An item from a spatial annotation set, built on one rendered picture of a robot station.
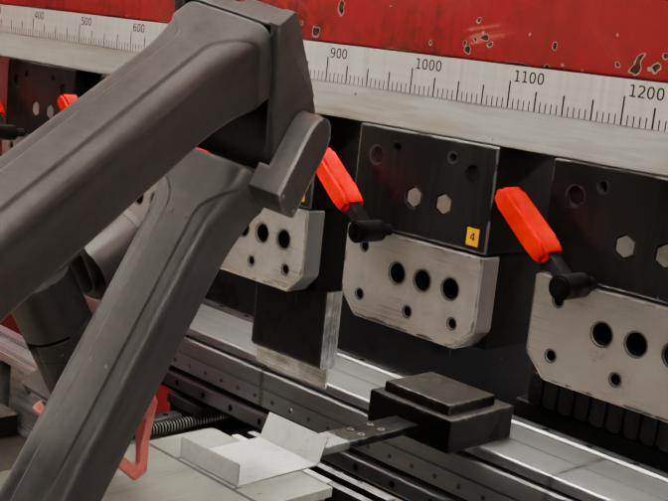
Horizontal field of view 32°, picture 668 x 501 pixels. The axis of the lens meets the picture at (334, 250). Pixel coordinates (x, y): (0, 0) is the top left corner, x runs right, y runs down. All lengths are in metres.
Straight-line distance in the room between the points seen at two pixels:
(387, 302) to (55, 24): 0.59
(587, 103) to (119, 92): 0.36
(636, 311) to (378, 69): 0.31
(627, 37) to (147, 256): 0.36
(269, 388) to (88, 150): 0.95
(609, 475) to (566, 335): 0.43
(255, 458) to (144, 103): 0.57
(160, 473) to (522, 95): 0.48
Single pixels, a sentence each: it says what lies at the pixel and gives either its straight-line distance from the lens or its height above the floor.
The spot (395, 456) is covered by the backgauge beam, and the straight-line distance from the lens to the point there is 1.39.
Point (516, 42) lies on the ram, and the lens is 0.90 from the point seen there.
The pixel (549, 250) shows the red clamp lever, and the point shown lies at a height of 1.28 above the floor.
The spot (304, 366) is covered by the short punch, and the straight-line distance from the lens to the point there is 1.13.
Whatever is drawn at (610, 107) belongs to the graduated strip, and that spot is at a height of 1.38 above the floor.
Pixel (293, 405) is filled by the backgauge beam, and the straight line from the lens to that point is 1.50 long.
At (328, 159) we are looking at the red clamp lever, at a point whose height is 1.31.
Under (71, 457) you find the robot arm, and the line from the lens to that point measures 0.74.
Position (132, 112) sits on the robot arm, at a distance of 0.64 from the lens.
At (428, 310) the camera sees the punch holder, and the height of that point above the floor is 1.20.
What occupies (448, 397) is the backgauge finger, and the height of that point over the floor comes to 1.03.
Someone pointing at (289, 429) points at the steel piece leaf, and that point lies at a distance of 1.18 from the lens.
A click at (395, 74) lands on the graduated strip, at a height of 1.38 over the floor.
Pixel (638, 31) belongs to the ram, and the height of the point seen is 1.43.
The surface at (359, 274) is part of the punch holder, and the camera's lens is 1.01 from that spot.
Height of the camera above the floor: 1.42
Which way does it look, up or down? 11 degrees down
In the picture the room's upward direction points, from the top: 6 degrees clockwise
